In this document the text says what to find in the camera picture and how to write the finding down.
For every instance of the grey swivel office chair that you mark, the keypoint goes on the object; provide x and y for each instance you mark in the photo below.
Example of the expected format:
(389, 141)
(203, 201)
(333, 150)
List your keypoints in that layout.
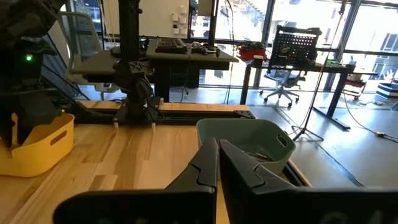
(283, 84)

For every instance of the grey desk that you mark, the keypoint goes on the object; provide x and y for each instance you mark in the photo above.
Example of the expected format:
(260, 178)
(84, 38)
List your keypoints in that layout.
(186, 59)

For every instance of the black pegboard crate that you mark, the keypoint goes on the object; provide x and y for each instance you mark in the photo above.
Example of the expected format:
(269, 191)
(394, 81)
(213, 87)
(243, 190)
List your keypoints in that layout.
(293, 46)

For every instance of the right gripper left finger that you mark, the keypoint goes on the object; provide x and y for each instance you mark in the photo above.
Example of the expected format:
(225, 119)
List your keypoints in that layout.
(186, 199)

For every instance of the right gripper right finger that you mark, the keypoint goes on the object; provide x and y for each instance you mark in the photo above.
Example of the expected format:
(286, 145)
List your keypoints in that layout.
(264, 202)

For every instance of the white wall switches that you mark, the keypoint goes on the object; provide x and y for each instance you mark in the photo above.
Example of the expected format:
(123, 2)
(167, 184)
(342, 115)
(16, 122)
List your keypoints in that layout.
(179, 21)

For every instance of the teal plastic bin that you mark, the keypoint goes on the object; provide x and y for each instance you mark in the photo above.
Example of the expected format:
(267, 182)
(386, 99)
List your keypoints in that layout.
(248, 130)

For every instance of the black monitor stand pole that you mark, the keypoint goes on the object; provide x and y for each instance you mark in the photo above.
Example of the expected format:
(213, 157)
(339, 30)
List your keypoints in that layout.
(213, 25)

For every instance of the black tripod stand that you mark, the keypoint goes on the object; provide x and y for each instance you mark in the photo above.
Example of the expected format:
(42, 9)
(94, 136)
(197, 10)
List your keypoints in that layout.
(308, 130)

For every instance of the yellow plastic bin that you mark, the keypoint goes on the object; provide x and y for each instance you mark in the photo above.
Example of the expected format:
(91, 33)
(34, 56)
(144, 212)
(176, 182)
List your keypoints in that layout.
(46, 149)

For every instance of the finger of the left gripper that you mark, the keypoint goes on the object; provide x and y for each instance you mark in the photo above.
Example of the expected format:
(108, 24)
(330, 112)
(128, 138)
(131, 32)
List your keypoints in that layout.
(34, 121)
(6, 127)

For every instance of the red basket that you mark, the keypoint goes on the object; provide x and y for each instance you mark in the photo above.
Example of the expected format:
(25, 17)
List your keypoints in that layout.
(252, 53)

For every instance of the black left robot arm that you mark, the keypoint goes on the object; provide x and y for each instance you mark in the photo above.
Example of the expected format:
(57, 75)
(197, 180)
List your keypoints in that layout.
(129, 31)

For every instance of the white mesh office chair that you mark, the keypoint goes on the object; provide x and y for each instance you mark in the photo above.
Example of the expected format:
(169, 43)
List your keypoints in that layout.
(81, 37)

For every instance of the black keyboard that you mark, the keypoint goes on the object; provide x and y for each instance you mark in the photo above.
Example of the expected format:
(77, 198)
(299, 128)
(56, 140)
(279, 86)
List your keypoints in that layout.
(171, 46)

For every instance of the black side table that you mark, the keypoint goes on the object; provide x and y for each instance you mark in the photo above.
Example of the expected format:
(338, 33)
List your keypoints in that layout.
(329, 67)

